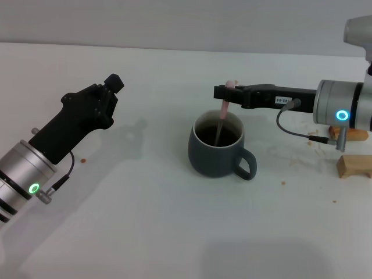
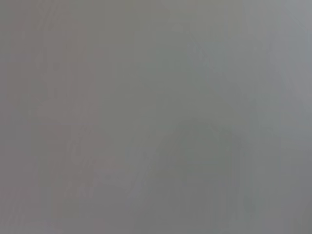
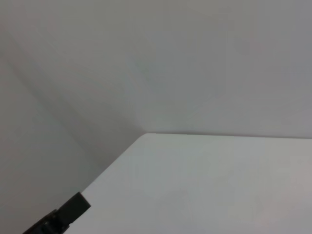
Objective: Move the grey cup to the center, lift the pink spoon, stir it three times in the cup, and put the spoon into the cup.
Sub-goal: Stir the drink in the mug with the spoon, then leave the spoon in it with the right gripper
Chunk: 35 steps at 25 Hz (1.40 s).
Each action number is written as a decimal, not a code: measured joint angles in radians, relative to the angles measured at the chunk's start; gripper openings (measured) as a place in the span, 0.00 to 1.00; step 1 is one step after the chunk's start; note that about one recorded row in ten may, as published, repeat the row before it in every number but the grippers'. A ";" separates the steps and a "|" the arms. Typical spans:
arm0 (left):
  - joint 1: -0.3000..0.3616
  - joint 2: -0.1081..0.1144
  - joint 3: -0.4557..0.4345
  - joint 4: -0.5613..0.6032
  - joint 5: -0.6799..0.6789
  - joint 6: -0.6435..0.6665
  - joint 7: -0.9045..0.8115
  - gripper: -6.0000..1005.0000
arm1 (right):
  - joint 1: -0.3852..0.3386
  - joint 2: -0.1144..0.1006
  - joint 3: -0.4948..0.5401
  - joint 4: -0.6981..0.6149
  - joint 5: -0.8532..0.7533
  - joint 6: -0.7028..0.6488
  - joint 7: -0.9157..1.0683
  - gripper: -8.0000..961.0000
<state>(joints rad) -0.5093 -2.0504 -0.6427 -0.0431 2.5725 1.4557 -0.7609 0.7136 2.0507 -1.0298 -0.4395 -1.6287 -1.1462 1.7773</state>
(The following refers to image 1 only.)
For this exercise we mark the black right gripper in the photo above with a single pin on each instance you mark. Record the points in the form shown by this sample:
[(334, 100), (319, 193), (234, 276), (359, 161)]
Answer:
[(261, 97)]

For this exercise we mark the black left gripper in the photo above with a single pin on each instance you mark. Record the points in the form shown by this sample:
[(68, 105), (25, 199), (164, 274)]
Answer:
[(75, 119)]

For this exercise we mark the dark grey ceramic cup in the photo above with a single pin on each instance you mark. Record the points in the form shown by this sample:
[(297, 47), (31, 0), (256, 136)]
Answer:
[(209, 162)]

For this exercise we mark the dark coffee liquid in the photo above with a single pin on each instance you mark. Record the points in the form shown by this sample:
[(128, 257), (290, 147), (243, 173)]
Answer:
[(229, 136)]

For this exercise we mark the stained dark wooden block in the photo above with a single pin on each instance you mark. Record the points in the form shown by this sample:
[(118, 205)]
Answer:
[(357, 135)]

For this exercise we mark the light wooden block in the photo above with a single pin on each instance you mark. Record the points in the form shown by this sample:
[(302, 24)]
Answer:
[(351, 164)]

